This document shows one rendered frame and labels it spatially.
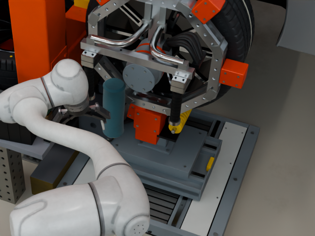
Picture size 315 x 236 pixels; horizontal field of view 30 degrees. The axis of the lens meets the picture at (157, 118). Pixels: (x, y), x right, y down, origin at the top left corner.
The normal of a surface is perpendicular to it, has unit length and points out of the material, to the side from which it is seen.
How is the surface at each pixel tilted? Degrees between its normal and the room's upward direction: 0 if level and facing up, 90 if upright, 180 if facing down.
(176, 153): 0
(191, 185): 0
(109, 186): 13
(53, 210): 19
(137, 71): 90
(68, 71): 27
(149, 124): 90
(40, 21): 90
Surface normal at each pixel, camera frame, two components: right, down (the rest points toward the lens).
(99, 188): 0.09, -0.86
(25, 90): -0.11, -0.67
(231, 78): -0.35, 0.62
